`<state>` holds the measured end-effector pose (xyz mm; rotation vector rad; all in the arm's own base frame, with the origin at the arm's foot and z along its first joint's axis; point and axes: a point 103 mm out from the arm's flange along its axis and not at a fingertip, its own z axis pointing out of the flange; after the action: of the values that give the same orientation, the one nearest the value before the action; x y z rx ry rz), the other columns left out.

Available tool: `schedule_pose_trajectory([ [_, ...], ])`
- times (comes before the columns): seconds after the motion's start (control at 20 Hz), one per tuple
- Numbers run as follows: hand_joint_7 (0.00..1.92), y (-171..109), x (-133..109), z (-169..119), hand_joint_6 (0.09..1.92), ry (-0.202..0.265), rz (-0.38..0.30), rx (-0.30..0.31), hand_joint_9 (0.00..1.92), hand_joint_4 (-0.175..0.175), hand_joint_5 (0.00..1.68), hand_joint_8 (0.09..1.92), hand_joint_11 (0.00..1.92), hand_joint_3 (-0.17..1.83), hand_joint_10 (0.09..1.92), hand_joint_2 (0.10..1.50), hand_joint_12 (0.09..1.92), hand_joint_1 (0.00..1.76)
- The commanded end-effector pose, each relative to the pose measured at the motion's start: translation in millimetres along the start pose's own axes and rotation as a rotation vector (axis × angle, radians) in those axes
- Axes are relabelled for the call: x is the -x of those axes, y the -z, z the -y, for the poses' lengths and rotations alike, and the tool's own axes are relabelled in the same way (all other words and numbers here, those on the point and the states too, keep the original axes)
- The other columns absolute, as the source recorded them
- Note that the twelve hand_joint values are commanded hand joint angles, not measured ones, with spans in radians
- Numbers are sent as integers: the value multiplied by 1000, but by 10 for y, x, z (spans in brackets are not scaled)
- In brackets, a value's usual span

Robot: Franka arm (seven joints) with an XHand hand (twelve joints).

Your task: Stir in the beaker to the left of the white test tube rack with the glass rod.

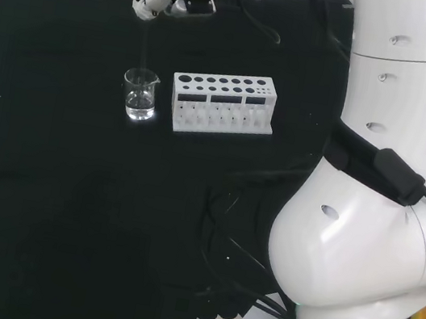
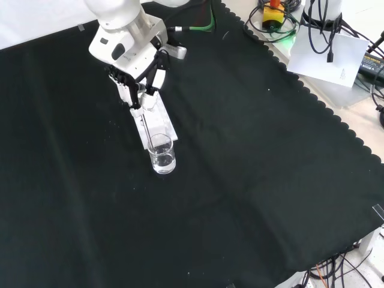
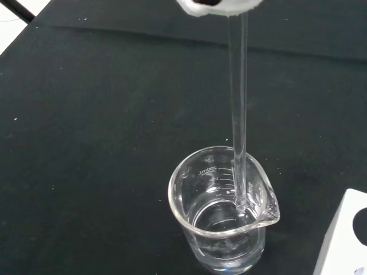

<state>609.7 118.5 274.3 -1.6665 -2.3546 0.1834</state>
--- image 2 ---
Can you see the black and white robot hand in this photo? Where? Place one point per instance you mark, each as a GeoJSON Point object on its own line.
{"type": "Point", "coordinates": [129, 54]}

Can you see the clear glass rod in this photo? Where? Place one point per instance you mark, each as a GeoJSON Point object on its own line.
{"type": "Point", "coordinates": [147, 129]}

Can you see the white test tube rack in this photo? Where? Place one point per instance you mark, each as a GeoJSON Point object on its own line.
{"type": "Point", "coordinates": [162, 123]}

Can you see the small clear glass beaker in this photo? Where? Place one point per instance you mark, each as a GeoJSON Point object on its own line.
{"type": "Point", "coordinates": [163, 163]}

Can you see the clear tape strip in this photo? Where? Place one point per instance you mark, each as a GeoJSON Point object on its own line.
{"type": "Point", "coordinates": [81, 28]}
{"type": "Point", "coordinates": [378, 211]}

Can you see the black scalloped bench cloth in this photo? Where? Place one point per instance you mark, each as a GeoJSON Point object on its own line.
{"type": "Point", "coordinates": [240, 150]}

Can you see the yellow stop button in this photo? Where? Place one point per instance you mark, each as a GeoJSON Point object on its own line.
{"type": "Point", "coordinates": [273, 16]}

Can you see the white paper board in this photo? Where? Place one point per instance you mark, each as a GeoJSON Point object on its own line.
{"type": "Point", "coordinates": [345, 69]}

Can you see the black power adapter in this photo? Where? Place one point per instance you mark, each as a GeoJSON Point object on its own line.
{"type": "Point", "coordinates": [370, 64]}

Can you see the black tripod leg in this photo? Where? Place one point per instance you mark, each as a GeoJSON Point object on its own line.
{"type": "Point", "coordinates": [375, 45]}

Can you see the black round tripod foot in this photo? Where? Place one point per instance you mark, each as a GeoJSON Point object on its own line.
{"type": "Point", "coordinates": [381, 115]}

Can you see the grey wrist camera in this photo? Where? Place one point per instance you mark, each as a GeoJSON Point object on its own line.
{"type": "Point", "coordinates": [177, 51]}

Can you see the white bench bracket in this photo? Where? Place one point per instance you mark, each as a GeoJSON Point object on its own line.
{"type": "Point", "coordinates": [370, 240]}

